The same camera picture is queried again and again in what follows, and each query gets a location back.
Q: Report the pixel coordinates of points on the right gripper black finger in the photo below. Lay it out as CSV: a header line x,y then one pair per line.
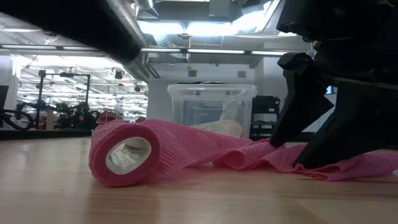
x,y
357,130
301,93

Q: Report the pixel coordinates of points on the pink elastic bandage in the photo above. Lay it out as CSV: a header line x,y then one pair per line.
x,y
186,146

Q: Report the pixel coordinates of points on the black aluminium table frame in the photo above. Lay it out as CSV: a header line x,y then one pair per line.
x,y
46,133

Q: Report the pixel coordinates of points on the black equipment cart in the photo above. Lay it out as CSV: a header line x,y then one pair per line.
x,y
264,109

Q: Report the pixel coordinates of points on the clear plastic storage box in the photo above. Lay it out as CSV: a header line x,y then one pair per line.
x,y
202,105

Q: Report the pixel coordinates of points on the white whiteboard on stand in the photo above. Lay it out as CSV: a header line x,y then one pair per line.
x,y
320,123

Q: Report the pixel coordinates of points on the black monitor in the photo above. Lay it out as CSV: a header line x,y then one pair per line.
x,y
3,96

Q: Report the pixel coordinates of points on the black robot rig frame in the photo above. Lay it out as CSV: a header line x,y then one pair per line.
x,y
40,93

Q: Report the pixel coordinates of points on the clear plastic wrapper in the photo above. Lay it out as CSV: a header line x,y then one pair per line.
x,y
224,127

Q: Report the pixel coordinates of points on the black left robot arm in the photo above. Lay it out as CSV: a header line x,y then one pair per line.
x,y
77,28

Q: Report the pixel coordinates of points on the red storage bins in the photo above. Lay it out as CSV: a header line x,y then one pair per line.
x,y
109,116
140,119

